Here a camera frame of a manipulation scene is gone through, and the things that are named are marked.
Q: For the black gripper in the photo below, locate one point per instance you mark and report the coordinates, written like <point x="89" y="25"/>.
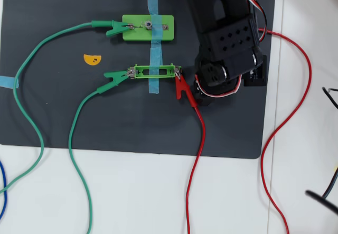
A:
<point x="203" y="98"/>

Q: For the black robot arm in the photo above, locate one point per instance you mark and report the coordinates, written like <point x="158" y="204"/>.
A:
<point x="224" y="7"/>

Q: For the red alligator clip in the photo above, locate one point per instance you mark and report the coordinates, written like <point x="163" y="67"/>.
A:
<point x="182" y="87"/>

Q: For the green battery holder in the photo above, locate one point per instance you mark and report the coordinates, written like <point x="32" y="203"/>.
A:
<point x="136" y="71"/>

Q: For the green alligator clip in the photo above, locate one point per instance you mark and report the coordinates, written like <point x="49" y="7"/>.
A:
<point x="116" y="76"/>
<point x="116" y="28"/>

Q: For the green bulb holder board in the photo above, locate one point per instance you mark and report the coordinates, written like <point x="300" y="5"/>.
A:
<point x="137" y="34"/>

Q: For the dark grey work mat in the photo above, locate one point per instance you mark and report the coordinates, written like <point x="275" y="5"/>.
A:
<point x="132" y="125"/>

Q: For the small clear light bulb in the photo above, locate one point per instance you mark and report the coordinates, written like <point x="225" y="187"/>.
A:
<point x="148" y="24"/>

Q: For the long blue masking tape strip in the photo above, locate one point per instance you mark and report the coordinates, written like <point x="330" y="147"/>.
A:
<point x="152" y="1"/>

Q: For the orange sticker with zigzag mark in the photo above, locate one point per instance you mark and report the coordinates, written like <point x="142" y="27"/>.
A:
<point x="91" y="60"/>

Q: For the short blue masking tape piece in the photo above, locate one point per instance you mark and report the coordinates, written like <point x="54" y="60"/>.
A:
<point x="8" y="82"/>

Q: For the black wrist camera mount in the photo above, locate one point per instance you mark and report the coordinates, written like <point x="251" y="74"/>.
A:
<point x="260" y="80"/>

